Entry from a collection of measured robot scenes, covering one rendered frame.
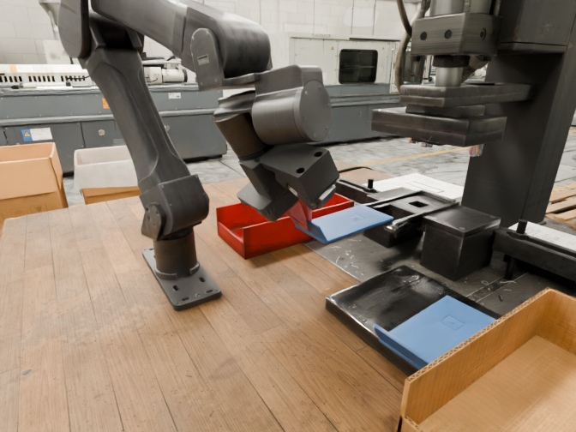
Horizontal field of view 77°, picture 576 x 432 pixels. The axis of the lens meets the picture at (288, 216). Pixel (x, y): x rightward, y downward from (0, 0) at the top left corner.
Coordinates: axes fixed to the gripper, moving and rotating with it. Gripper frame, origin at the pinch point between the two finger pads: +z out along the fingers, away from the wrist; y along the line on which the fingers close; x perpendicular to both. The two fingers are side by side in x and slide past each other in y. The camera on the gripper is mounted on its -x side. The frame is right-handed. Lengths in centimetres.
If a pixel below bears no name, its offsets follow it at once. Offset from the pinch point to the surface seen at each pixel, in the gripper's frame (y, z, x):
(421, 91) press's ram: 25.3, -4.7, -2.3
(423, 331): -1.1, 8.3, -18.5
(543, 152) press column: 43.7, 19.5, -9.9
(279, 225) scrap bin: 0.0, 6.8, 11.9
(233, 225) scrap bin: -4.5, 8.0, 23.5
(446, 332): 0.6, 9.3, -20.1
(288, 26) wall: 407, 149, 606
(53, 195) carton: -51, 34, 215
